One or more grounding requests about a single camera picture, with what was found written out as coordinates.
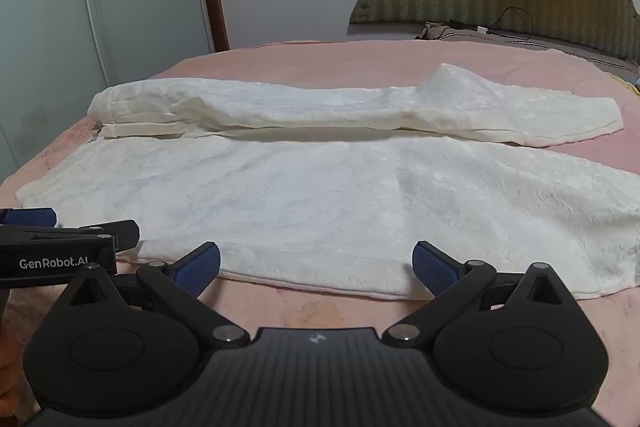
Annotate flower-patterned wardrobe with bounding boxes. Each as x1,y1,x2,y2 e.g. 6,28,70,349
0,0,216,182

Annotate pink blanket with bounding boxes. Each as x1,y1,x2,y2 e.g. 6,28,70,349
0,38,640,427

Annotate yellow cloth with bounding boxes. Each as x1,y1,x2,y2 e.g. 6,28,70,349
606,71,640,96

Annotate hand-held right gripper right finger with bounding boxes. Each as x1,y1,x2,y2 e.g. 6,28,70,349
382,241,582,350

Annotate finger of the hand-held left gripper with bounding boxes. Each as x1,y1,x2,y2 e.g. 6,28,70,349
0,219,141,254
0,207,58,229

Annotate white textured towel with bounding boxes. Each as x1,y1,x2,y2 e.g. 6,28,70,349
15,63,640,303

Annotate black cable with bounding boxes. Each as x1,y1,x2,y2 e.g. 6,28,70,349
449,6,537,44

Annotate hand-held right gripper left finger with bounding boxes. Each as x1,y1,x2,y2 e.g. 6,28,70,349
52,241,252,350

